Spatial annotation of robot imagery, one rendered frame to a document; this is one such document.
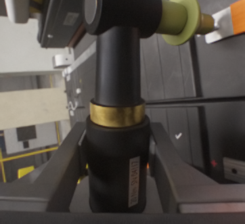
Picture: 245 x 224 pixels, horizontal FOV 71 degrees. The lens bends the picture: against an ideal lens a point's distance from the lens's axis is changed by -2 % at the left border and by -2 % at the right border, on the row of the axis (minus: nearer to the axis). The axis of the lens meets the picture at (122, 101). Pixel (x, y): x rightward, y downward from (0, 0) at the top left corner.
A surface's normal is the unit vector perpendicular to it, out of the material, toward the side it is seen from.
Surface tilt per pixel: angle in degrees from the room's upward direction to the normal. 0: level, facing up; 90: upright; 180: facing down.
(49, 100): 90
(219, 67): 0
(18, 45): 90
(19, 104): 90
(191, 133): 0
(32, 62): 90
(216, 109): 0
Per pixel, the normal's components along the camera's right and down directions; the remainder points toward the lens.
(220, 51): -0.86, 0.12
